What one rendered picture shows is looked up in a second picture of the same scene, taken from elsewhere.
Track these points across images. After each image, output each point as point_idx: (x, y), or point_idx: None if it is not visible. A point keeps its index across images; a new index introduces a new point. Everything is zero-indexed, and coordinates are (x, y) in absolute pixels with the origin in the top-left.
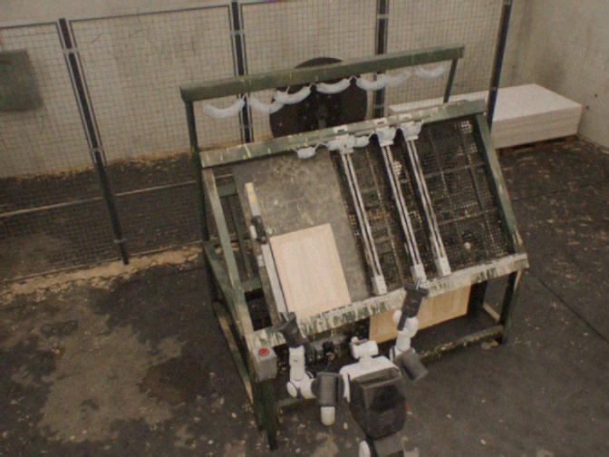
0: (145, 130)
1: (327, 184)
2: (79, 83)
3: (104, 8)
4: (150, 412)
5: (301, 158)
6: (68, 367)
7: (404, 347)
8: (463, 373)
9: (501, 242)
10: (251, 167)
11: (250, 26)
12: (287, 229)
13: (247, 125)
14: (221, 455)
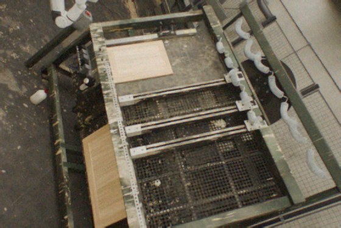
0: None
1: (201, 75)
2: (245, 35)
3: None
4: (68, 42)
5: (217, 61)
6: None
7: (69, 10)
8: (39, 213)
9: (161, 222)
10: (206, 35)
11: (318, 188)
12: (167, 51)
13: None
14: (31, 44)
